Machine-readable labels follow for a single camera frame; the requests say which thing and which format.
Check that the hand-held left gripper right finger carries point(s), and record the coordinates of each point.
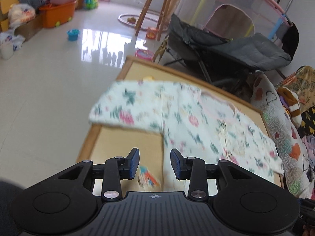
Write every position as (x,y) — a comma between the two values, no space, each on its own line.
(175,163)

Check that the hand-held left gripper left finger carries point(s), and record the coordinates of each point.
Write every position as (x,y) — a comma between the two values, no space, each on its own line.
(134,163)

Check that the white floral shirt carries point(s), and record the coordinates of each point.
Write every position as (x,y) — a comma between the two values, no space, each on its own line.
(196,127)

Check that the pile of pastel clothes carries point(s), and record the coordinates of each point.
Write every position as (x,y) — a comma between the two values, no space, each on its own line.
(310,150)

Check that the wooden low table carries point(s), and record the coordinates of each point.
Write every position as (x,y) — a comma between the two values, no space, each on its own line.
(118,142)

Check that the black gold-print pillow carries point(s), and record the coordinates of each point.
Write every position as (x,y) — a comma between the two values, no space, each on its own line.
(307,123)

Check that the heart print quilted blanket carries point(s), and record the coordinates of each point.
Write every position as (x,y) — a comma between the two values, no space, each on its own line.
(275,118)

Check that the brown white plush toy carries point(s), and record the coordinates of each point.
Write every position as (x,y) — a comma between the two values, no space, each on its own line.
(292,103)

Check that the pink toy basket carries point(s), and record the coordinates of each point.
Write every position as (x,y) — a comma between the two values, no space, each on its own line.
(144,54)

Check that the floral sofa cushion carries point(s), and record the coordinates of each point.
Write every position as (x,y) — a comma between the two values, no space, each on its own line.
(305,83)

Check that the red toy drum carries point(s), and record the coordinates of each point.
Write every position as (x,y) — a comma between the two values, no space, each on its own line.
(152,33)

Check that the person's left leg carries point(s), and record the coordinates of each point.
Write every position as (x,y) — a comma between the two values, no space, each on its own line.
(8,201)

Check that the grey folding lounge chair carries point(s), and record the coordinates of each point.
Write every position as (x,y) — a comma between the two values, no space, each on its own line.
(246,51)

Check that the blue toy bucket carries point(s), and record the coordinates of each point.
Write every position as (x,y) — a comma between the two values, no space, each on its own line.
(73,35)

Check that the wooden bar stool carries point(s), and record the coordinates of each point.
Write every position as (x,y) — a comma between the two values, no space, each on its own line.
(150,2)

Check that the green toy bowling pin set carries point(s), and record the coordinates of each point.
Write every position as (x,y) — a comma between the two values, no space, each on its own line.
(90,2)

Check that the orange storage bin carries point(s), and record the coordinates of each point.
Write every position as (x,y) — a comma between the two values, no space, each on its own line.
(57,14)

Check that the open cardboard box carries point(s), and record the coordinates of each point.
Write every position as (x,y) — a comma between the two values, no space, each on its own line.
(28,29)

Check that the white plastic bag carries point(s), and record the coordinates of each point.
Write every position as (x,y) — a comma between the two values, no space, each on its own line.
(9,43)

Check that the clear stuffed plastic bag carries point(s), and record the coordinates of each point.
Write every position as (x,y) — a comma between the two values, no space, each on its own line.
(21,13)

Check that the yellow cardboard box stack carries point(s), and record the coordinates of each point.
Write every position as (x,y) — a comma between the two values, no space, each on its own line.
(8,3)

